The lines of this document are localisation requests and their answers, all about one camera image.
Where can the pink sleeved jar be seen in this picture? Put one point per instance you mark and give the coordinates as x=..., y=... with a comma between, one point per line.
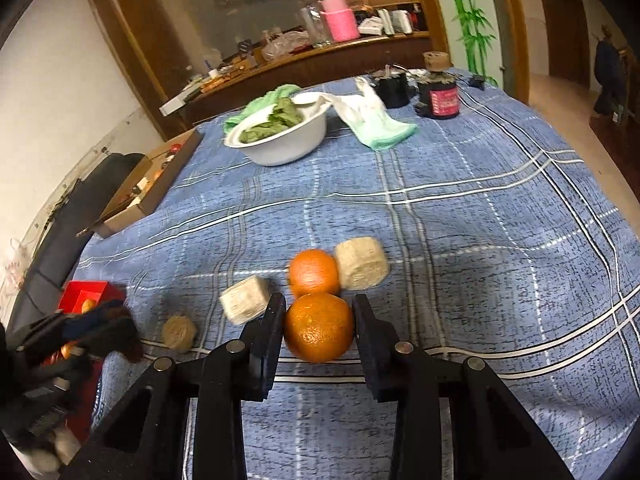
x=340, y=22

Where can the clear glass mug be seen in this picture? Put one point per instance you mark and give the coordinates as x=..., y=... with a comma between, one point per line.
x=315, y=25

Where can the black cup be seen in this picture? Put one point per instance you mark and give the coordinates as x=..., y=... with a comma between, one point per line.
x=392, y=91

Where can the green leafy vegetables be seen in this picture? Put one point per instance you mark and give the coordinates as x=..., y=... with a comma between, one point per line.
x=272, y=122

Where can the red box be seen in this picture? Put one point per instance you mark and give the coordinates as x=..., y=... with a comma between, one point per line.
x=82, y=291

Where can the white bowl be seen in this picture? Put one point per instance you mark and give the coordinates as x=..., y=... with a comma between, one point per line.
x=285, y=142

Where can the dark jar with red label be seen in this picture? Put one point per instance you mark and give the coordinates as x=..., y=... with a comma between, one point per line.
x=439, y=102

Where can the pale fibrous square chunk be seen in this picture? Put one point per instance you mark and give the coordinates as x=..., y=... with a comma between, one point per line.
x=245, y=300

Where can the brown wooden door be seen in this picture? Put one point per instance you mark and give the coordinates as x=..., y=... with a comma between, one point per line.
x=565, y=25

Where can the small white dish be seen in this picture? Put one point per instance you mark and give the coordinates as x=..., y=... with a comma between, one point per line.
x=306, y=99

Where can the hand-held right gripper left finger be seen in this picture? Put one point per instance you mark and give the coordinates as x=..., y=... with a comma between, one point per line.
x=274, y=325

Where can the flat white box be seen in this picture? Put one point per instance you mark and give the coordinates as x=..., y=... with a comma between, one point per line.
x=371, y=25

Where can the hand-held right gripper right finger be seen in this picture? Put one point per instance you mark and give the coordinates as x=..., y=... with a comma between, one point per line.
x=364, y=330

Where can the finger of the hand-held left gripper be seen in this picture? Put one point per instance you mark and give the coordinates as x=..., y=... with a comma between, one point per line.
x=92, y=317
x=60, y=362

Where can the white cloth with green edge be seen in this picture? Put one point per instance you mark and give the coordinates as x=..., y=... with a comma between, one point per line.
x=380, y=127

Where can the clear plastic bag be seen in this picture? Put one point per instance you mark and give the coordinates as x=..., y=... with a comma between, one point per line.
x=285, y=44

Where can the open cardboard box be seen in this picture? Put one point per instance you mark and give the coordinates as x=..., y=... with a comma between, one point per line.
x=165, y=180

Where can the small pale fibrous chunk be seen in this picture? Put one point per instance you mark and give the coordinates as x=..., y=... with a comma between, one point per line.
x=179, y=333

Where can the pale fibrous round chunk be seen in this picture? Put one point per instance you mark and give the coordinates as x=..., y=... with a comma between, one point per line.
x=360, y=262

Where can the small black adapter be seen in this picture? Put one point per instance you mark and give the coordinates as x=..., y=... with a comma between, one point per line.
x=476, y=81

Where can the wooden sideboard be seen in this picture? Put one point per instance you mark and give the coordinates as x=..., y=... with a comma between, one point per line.
x=325, y=62

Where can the dark hanging jacket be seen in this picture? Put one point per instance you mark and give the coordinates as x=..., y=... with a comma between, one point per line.
x=607, y=75

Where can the upright white box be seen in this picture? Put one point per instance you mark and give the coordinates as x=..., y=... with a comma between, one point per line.
x=400, y=21

